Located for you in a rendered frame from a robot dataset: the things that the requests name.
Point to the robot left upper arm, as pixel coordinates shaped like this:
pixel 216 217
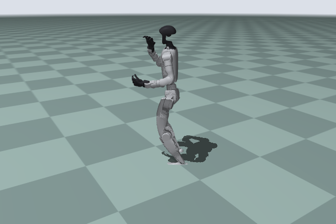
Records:
pixel 167 60

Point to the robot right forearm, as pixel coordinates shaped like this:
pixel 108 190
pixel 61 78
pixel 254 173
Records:
pixel 153 55

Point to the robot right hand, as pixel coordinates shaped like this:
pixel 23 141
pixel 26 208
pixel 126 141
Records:
pixel 150 43

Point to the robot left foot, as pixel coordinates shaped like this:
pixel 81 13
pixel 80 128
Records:
pixel 175 163

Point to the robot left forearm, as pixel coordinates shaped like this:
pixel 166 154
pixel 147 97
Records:
pixel 158 83

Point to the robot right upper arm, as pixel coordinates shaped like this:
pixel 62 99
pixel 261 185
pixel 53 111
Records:
pixel 158 63

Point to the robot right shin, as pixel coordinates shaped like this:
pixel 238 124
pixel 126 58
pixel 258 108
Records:
pixel 168 127

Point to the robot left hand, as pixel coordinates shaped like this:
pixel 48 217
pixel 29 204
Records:
pixel 138 82

